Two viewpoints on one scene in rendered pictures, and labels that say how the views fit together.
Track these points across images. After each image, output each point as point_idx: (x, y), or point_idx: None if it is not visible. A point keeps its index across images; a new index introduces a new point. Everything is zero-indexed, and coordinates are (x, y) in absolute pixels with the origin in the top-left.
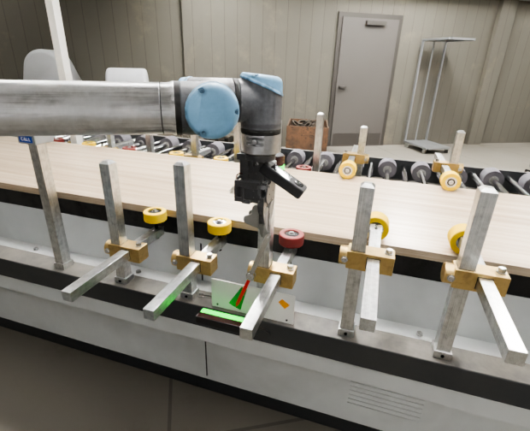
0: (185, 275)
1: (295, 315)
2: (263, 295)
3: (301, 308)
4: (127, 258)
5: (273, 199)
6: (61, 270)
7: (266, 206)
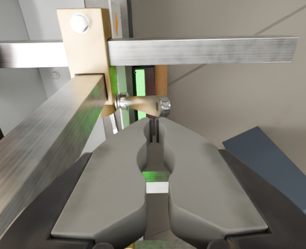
0: (165, 183)
1: (95, 6)
2: (192, 52)
3: (39, 12)
4: (138, 243)
5: (21, 228)
6: None
7: (249, 241)
